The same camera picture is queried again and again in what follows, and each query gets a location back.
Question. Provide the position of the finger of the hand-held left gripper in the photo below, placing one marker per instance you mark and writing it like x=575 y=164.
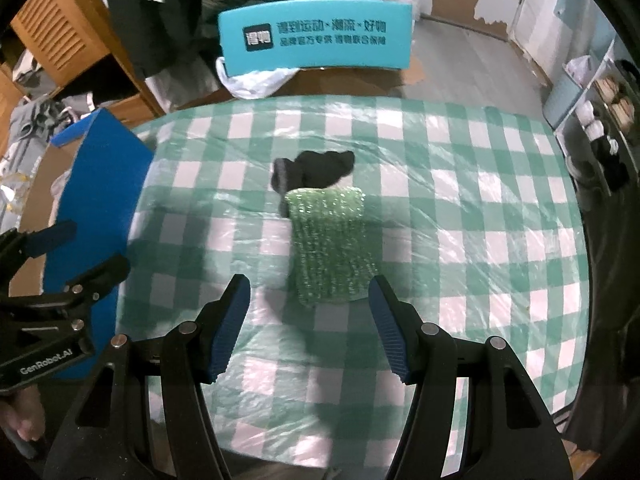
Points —
x=107 y=270
x=52 y=236

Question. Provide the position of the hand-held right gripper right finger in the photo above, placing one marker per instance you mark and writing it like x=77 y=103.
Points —
x=392 y=335

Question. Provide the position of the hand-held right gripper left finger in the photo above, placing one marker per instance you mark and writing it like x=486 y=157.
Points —
x=230 y=330

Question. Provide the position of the cardboard box with blue outside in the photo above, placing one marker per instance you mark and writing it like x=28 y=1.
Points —
x=100 y=185

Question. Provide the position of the green glittery cloth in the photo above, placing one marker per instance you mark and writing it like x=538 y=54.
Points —
x=330 y=245

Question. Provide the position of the black soft item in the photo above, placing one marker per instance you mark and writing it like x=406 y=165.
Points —
x=610 y=165

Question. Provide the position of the person's left hand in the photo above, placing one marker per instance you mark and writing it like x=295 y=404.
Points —
x=25 y=420

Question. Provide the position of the grey hoodie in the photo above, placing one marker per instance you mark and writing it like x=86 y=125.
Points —
x=30 y=125

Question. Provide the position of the green white checked tablecloth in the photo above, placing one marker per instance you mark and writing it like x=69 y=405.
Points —
x=475 y=210

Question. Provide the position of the black cloth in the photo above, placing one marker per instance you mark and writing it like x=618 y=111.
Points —
x=320 y=167

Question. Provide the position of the wooden louvred wardrobe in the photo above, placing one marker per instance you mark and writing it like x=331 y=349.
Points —
x=55 y=35

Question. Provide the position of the black hanging jacket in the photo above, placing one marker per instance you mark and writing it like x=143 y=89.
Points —
x=150 y=20

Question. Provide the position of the teal cardboard box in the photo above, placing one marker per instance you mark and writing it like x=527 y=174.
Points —
x=320 y=57

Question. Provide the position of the white mug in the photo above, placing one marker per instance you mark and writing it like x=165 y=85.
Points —
x=596 y=131
x=586 y=111

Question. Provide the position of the light blue shelf unit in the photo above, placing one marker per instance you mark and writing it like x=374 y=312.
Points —
x=565 y=100

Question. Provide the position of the small white plastic bag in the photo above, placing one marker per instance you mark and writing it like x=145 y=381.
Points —
x=580 y=69

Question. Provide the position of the dark metal rack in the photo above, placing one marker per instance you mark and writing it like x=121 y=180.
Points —
x=627 y=90

